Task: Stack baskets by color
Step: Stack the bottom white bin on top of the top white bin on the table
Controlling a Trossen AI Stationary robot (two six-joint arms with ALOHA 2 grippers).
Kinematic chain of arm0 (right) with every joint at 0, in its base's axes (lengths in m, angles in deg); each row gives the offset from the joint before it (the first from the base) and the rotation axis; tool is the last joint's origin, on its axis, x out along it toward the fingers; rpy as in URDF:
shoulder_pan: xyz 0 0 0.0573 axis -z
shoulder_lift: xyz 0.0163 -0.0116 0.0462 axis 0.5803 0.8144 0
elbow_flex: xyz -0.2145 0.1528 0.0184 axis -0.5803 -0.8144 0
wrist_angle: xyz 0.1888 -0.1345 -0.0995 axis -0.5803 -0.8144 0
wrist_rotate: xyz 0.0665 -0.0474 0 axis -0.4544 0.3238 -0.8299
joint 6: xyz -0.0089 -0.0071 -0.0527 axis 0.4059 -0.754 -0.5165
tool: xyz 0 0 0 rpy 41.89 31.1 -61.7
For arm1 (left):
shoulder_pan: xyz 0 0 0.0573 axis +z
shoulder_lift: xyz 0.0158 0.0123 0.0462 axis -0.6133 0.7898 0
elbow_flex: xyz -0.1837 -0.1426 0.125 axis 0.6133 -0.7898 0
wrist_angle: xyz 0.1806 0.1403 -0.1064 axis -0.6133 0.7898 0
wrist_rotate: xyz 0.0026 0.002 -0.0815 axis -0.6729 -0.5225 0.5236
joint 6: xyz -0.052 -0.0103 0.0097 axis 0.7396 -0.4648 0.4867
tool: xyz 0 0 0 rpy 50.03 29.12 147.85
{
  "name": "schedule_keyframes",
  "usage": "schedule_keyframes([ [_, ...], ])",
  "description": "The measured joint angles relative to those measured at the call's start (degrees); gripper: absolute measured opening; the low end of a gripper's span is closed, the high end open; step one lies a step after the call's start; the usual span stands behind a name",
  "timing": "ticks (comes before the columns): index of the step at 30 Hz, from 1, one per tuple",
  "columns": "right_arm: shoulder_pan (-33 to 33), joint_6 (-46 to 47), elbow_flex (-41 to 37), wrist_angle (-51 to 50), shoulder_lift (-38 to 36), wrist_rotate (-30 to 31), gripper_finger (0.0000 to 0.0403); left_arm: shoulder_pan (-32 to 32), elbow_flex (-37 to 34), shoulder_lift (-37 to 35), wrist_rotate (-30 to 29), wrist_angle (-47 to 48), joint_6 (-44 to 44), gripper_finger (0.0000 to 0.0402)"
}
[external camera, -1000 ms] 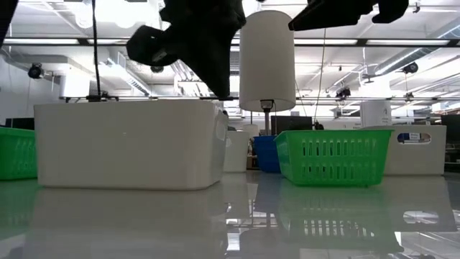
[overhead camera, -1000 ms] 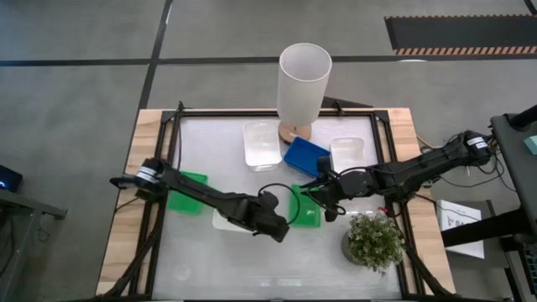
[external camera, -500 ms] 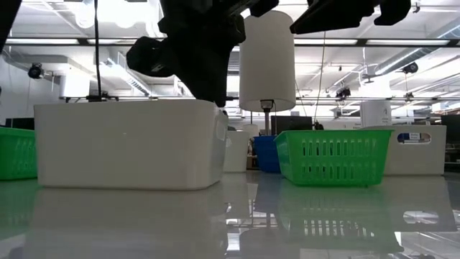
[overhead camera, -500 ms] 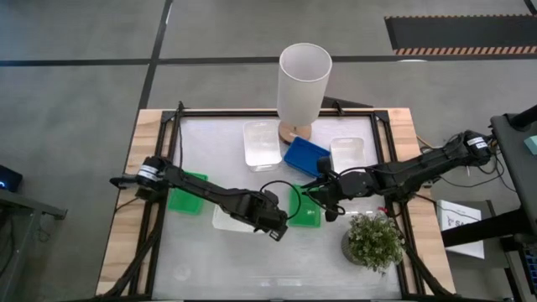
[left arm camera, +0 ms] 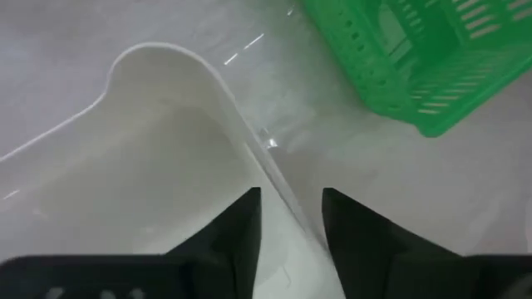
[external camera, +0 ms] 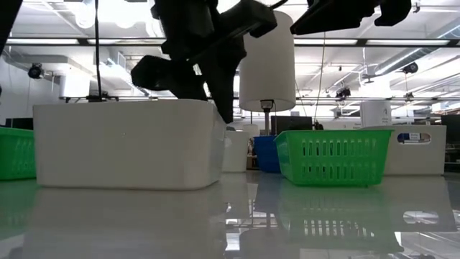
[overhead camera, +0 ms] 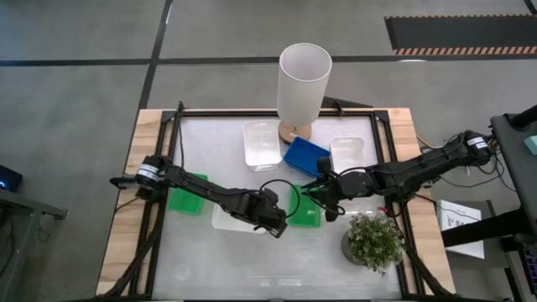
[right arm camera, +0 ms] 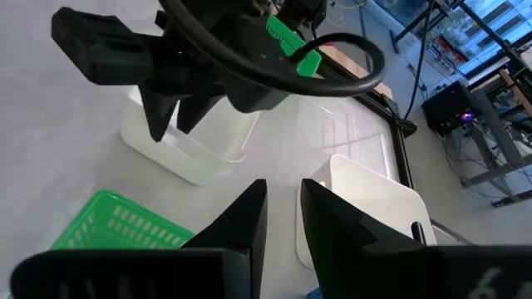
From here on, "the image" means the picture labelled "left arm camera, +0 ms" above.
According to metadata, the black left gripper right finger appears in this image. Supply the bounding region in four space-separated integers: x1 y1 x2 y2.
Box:
323 188 462 299

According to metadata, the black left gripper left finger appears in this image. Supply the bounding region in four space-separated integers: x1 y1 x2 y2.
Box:
164 187 262 299

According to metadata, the white plastic handled bin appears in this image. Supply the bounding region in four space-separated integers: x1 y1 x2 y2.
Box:
0 41 346 299

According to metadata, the green slotted plastic basket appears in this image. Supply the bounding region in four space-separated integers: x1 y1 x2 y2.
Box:
301 0 532 138

